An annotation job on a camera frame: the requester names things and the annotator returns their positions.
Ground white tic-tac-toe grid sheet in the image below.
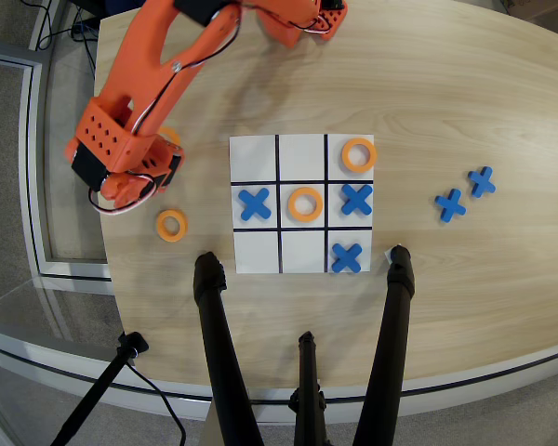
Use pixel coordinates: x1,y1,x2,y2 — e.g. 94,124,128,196
229,133,376,275

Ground grey metal floor frame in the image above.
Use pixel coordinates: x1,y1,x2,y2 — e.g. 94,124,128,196
0,50,113,282

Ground short black tripod leg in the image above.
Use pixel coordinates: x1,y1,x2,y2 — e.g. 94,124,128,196
287,330,331,446

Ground thin black stand pole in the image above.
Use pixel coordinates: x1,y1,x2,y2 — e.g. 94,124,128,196
49,331,150,446

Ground orange foam ring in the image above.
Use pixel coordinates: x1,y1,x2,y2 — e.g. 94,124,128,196
286,186,325,223
155,209,189,243
159,126,183,151
340,137,379,174

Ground black floor cable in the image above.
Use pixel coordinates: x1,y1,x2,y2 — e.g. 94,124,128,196
69,7,99,72
34,0,83,52

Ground blue foam cross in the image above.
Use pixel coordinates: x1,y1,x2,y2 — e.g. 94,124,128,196
340,183,374,216
330,242,365,274
467,165,498,199
237,188,272,222
434,188,468,223

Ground black camera tripod legs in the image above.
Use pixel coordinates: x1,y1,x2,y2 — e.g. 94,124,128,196
0,324,558,426

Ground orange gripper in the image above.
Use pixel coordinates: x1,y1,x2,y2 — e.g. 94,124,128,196
100,133,186,213

